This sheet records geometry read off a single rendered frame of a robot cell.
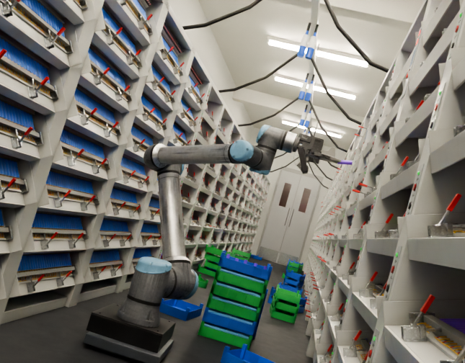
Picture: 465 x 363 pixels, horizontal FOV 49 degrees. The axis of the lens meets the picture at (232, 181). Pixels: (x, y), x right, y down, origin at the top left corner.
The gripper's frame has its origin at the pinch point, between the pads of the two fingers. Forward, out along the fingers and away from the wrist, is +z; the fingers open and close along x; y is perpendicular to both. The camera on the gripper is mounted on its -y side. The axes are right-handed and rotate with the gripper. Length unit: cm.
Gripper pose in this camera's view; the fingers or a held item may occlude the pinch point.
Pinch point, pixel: (337, 162)
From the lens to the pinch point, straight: 226.6
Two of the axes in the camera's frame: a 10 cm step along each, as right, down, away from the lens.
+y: 3.2, -9.5, 0.4
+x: 1.4, 0.9, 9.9
